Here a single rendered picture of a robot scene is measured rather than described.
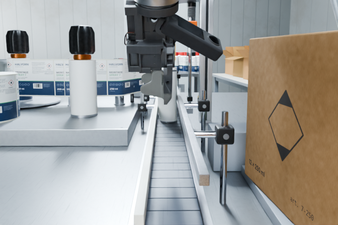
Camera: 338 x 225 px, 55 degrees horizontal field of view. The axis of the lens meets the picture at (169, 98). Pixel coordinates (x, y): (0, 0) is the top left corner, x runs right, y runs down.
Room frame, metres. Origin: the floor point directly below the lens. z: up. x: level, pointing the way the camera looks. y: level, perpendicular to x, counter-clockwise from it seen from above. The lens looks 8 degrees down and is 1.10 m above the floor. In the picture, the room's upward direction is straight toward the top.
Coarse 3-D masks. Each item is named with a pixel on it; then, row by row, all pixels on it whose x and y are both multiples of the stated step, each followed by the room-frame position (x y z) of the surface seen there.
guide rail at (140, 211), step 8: (152, 120) 0.85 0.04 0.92; (152, 128) 0.76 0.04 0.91; (152, 136) 0.68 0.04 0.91; (152, 144) 0.62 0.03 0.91; (152, 152) 0.61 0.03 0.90; (144, 160) 0.53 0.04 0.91; (144, 168) 0.49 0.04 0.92; (144, 176) 0.46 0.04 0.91; (144, 184) 0.43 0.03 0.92; (144, 192) 0.40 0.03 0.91; (136, 200) 0.38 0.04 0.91; (144, 200) 0.38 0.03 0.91; (136, 208) 0.36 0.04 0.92; (144, 208) 0.36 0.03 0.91; (136, 216) 0.34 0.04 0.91; (144, 216) 0.35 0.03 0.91; (136, 224) 0.34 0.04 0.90; (144, 224) 0.35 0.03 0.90
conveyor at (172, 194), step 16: (160, 128) 0.90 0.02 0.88; (176, 128) 0.90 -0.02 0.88; (160, 144) 0.74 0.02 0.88; (176, 144) 0.74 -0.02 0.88; (160, 160) 0.63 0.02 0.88; (176, 160) 0.63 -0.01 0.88; (160, 176) 0.54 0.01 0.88; (176, 176) 0.54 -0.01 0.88; (192, 176) 0.54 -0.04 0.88; (160, 192) 0.48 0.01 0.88; (176, 192) 0.48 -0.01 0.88; (192, 192) 0.48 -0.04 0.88; (160, 208) 0.43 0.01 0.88; (176, 208) 0.43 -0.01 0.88; (192, 208) 0.43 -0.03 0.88; (160, 224) 0.38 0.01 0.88; (176, 224) 0.38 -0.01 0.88; (192, 224) 0.38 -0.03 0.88
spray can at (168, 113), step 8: (176, 72) 0.98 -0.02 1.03; (176, 80) 0.98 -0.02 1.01; (176, 88) 0.98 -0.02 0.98; (176, 96) 0.98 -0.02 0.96; (160, 104) 0.98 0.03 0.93; (168, 104) 0.96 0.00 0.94; (176, 104) 0.98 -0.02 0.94; (160, 112) 0.98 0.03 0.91; (168, 112) 0.96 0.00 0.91; (176, 112) 0.98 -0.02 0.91; (160, 120) 0.98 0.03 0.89; (168, 120) 0.96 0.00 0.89; (176, 120) 0.98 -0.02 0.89
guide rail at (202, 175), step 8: (184, 112) 0.71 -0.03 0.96; (184, 120) 0.63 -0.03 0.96; (192, 128) 0.56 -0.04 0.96; (192, 136) 0.51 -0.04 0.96; (192, 144) 0.46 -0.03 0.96; (192, 152) 0.43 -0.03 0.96; (200, 152) 0.42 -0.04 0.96; (200, 160) 0.39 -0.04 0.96; (200, 168) 0.36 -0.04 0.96; (200, 176) 0.34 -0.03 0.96; (208, 176) 0.34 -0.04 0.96; (200, 184) 0.34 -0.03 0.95; (208, 184) 0.34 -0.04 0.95
